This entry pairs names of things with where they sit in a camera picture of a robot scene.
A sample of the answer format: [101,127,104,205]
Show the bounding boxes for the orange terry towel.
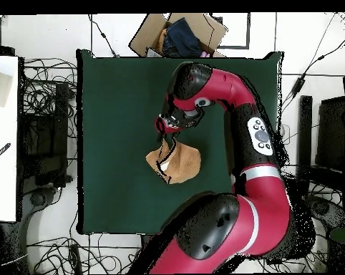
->
[145,140,202,185]

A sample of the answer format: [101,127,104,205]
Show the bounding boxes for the black flat panel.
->
[315,95,345,173]

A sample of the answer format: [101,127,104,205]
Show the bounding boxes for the dark green table cloth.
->
[76,49,283,236]

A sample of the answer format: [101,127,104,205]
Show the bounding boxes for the orange cloth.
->
[156,28,167,54]

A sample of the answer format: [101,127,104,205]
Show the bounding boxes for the brown cardboard box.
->
[128,12,228,58]

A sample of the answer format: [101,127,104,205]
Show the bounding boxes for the dark blue jeans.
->
[162,16,203,58]

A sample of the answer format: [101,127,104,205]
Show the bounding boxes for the black equipment rack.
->
[19,82,73,188]

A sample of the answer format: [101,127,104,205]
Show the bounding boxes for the black office chair base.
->
[301,194,345,230]
[17,185,63,230]

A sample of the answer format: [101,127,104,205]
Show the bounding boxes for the black power strip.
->
[69,243,83,274]

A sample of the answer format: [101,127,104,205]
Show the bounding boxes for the black ridged tool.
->
[0,142,12,165]

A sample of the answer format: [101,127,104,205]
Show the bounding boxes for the white table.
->
[0,55,19,222]

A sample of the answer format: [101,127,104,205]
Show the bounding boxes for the tangle of black cables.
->
[27,233,142,274]
[23,57,77,115]

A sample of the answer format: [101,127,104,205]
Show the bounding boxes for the black power adapter with cable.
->
[281,31,345,111]

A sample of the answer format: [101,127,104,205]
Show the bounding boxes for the black upright post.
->
[296,95,314,197]

